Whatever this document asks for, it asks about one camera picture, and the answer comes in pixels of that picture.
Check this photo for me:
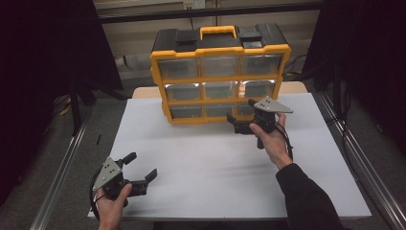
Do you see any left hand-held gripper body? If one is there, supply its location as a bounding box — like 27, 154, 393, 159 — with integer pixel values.
92, 156, 133, 209

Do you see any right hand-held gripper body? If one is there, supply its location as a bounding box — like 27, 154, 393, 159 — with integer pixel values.
253, 96, 294, 150

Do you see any transparent plastic drawer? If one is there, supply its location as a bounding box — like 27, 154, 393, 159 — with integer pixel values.
202, 81, 239, 100

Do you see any yellow black organizer cabinet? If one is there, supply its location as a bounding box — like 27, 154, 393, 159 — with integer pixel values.
149, 22, 292, 126

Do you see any person's right hand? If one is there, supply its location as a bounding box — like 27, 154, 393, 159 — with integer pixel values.
248, 112, 294, 172

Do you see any person's left hand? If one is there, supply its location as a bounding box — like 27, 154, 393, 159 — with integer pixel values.
95, 183, 133, 230

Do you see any black metal stand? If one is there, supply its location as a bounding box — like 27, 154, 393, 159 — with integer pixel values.
68, 80, 130, 137

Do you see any group of clear drawers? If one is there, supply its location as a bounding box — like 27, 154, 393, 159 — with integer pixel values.
157, 54, 283, 119

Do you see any black curtain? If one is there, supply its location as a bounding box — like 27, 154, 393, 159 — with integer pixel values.
0, 0, 124, 205
301, 0, 406, 154

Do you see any black horizontal bar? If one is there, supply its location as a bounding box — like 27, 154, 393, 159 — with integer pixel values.
97, 1, 324, 25

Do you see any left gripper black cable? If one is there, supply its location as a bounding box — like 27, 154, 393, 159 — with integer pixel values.
89, 169, 106, 222

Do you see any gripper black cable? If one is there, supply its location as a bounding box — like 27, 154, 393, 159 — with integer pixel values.
274, 123, 294, 161
89, 169, 106, 222

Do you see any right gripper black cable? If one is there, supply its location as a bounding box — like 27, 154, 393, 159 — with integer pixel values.
274, 123, 294, 161

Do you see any aluminium frame rail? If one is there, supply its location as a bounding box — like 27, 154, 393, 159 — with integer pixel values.
314, 90, 406, 230
29, 106, 94, 230

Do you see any yellow floor cable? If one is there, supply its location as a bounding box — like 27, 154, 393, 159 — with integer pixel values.
58, 97, 73, 117

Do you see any white wall socket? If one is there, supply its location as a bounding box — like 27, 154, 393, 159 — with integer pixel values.
182, 0, 206, 10

